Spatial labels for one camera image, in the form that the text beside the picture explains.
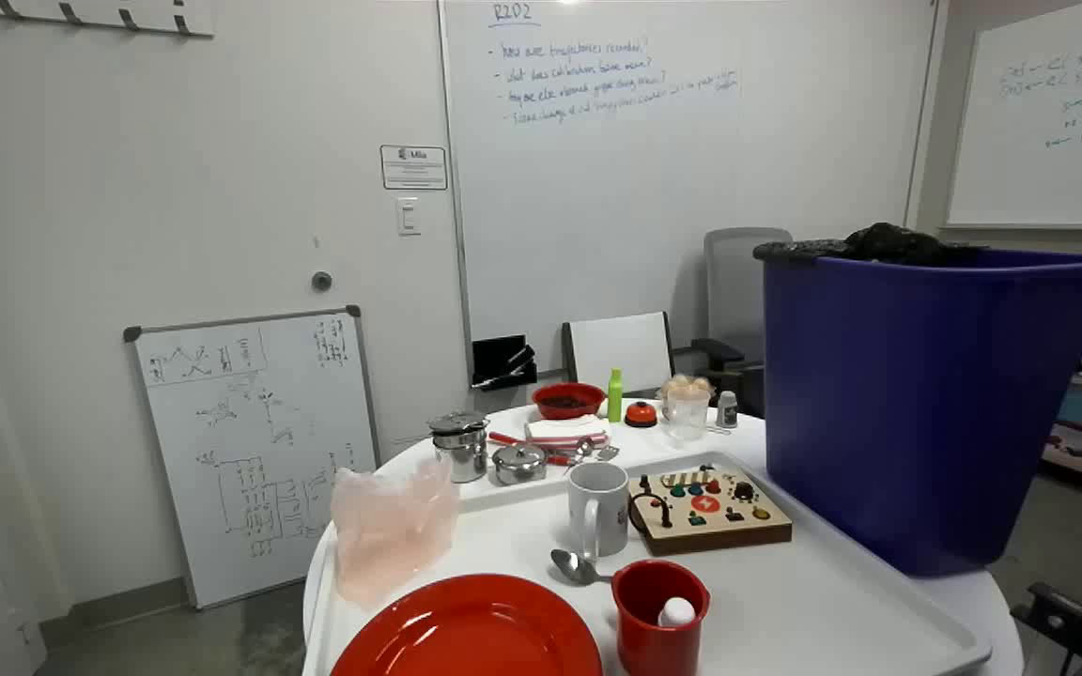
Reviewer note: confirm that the wooden peg board toy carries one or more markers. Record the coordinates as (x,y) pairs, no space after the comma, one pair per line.
(710,514)

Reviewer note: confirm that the black equipment frame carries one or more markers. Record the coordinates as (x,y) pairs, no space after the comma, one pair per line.
(1080,624)

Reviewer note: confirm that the pink bubble wrap bag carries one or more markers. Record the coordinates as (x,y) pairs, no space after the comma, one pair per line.
(393,532)

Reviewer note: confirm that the round door lock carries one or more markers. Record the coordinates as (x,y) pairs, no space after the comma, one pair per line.
(319,285)

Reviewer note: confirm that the wall whiteboard with green writing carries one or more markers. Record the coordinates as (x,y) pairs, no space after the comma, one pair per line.
(1043,136)

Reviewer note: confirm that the small grey shaker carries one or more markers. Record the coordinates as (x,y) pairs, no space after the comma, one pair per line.
(728,412)

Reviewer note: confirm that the metal canister with lid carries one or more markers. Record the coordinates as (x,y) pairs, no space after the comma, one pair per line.
(460,449)

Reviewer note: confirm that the small metal bowl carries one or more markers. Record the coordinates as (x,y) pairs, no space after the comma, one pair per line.
(515,466)

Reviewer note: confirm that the white mug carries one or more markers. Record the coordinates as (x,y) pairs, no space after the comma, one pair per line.
(596,514)

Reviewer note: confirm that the white napkin stack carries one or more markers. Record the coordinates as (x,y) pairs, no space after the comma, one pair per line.
(566,428)

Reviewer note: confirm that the green bottle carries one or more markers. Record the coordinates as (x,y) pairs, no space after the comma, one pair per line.
(619,398)

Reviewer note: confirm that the white light switch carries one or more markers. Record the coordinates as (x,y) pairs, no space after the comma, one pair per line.
(407,216)

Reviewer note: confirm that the round white table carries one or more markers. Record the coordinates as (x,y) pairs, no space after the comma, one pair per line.
(986,606)

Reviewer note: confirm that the white chair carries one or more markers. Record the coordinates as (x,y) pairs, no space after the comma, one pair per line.
(619,347)

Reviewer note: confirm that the small red round object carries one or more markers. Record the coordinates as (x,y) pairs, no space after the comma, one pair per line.
(640,416)

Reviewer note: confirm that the black trash bag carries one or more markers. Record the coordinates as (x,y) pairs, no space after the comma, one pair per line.
(900,241)

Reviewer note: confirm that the red plate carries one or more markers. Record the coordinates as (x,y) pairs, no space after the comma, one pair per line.
(468,634)

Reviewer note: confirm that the white wall coat hook rack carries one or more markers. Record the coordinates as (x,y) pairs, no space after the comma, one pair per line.
(90,18)

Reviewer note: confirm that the red mug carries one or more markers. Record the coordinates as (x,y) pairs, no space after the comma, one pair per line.
(654,646)

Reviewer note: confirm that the small leaning whiteboard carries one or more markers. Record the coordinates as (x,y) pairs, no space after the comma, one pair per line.
(252,452)

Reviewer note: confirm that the white wall sign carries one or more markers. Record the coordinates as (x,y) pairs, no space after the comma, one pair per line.
(415,167)

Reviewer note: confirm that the blue recycling bin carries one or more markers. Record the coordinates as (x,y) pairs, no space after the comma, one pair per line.
(919,398)

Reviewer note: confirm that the grey office chair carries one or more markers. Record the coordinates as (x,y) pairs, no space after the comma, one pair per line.
(733,286)

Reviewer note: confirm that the large wall whiteboard with writing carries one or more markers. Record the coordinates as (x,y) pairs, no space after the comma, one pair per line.
(640,188)

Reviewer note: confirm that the red bowl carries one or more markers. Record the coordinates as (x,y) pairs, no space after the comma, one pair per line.
(566,398)

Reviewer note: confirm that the white round object in mug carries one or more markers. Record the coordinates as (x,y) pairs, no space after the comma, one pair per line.
(676,611)

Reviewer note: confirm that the black box-shaped object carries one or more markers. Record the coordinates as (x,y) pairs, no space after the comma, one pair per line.
(506,362)

